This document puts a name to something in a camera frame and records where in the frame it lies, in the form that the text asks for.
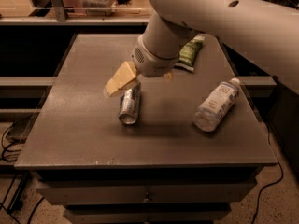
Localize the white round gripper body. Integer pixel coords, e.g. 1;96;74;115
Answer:
132;35;181;77

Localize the silver redbull can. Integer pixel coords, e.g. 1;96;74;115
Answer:
119;84;141;125

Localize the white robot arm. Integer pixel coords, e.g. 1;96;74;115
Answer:
105;0;299;96

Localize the green chip bag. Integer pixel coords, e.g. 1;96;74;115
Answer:
175;35;205;72

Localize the clear plastic water bottle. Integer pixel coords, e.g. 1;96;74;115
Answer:
193;78;240;133

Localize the clear plastic container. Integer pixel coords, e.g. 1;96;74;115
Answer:
80;0;116;16

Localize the grey drawer cabinet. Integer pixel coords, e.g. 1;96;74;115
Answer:
16;34;277;224

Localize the round drawer knob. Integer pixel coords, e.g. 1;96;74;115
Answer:
143;196;152;203

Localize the grey metal shelf rail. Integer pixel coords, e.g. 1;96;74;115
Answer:
0;0;152;26

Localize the black floor cable right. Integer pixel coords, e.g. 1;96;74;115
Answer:
250;133;285;224

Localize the black floor cables left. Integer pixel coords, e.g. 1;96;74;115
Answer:
0;119;45;224

